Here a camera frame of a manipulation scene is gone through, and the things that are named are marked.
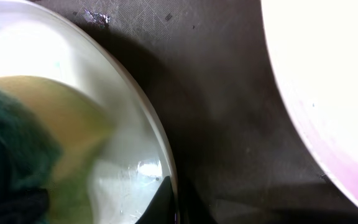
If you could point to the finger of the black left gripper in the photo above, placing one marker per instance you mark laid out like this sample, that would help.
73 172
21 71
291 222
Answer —
24 206

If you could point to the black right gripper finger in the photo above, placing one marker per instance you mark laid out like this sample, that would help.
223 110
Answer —
162 208

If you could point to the green and yellow sponge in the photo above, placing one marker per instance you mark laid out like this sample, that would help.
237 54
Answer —
50 135

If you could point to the white plate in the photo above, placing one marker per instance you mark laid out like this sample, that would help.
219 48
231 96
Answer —
130 167
313 50

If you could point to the large brown serving tray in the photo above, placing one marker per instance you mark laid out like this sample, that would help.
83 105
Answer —
204 66

